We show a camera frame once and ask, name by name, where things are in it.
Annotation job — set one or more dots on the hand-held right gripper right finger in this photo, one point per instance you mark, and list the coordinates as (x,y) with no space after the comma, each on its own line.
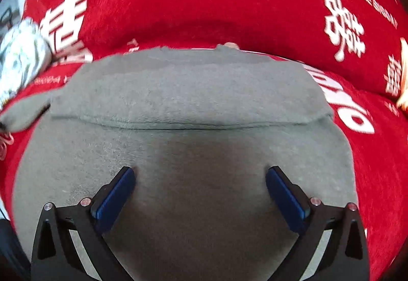
(285,201)

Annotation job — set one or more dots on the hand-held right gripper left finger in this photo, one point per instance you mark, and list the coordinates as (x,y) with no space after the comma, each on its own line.
(114,201)

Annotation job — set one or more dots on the grey towel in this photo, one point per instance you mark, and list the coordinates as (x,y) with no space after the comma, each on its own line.
(191,93)

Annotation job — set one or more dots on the cream orange object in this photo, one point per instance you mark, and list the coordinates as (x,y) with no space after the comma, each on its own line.
(403,77)

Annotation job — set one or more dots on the white floral cloth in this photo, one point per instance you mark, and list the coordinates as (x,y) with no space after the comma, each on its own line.
(20,54)

